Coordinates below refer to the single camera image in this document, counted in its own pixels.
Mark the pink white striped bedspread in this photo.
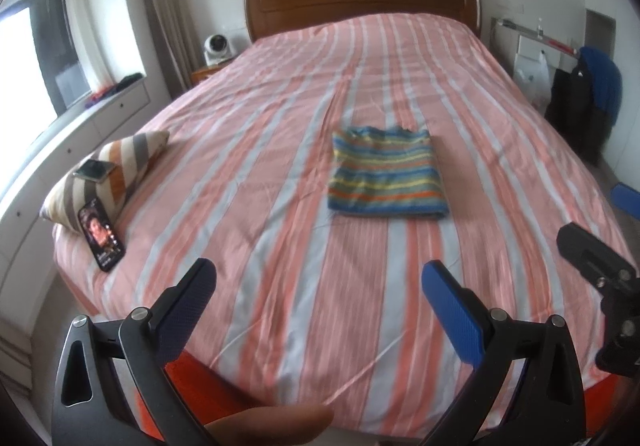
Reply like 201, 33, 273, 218
53, 14, 628, 438

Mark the multicolour striped knit sweater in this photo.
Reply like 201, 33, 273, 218
328, 126, 449, 218

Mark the dark window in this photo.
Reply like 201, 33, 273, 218
1, 0, 91, 131

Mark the white plastic bag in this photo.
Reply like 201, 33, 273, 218
513, 50, 552, 114

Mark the white bedside desk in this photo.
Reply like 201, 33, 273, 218
489, 18, 579, 73

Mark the bare human hand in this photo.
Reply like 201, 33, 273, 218
205, 405, 334, 446

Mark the wooden nightstand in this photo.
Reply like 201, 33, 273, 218
191, 60, 231, 86

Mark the silver smartphone on pillow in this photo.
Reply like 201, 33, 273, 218
73, 159, 116, 184

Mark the black smartphone lit screen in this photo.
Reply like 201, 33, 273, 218
78, 198, 125, 273

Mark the blue garment on chair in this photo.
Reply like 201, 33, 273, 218
579, 46, 623, 125

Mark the brown grey striped pillow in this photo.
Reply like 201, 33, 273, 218
39, 131, 169, 233

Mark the black jacket on chair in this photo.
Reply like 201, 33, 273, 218
544, 59, 612, 165

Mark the white window-side drawer cabinet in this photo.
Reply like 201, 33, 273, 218
1, 80, 151, 275

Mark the beige curtain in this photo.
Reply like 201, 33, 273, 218
145, 0, 203, 98

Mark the white round desk fan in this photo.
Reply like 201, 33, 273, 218
204, 34, 233, 66

